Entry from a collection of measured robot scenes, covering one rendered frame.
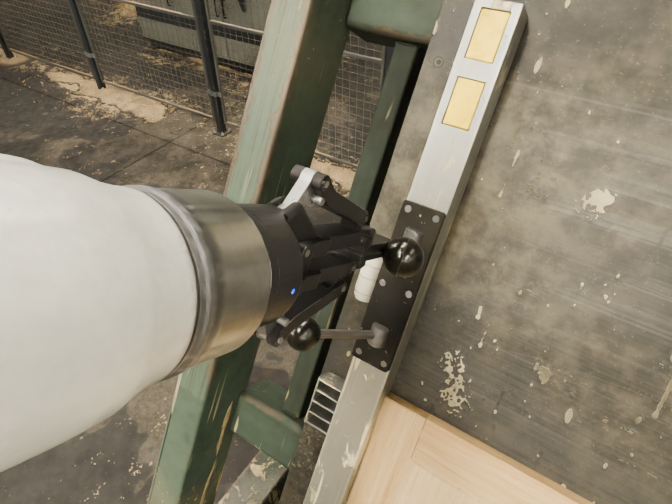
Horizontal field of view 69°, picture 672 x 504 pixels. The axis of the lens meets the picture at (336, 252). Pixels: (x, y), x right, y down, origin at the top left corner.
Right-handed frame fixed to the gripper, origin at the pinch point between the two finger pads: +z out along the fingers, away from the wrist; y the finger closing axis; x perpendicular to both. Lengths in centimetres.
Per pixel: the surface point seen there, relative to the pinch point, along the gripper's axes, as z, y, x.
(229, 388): 17.2, 33.5, -20.9
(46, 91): 233, 37, -423
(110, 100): 248, 27, -359
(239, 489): 36, 67, -24
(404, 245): 0.2, -1.3, 3.5
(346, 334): 7.0, 11.8, -1.5
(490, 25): 12.6, -23.5, 0.7
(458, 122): 12.6, -13.5, 0.9
